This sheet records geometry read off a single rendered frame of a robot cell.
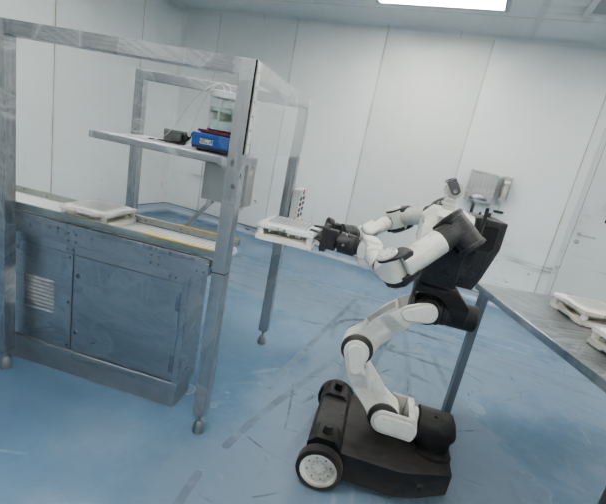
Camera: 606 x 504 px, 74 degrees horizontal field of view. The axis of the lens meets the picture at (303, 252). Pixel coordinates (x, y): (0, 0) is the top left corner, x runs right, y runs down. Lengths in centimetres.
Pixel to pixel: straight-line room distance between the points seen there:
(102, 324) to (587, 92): 486
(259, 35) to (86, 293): 459
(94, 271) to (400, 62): 422
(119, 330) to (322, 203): 375
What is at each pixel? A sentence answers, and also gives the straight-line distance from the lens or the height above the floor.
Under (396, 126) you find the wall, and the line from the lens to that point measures 522.
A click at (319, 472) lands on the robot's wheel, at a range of 195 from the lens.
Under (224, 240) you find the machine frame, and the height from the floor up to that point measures 96.
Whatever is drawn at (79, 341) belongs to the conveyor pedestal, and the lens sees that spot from 241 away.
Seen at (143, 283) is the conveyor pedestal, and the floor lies 63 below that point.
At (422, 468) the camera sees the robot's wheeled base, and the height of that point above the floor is 17.
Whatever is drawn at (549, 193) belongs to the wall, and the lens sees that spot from 517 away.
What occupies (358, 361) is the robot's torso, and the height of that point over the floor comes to 54.
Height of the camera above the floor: 140
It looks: 15 degrees down
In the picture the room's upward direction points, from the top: 11 degrees clockwise
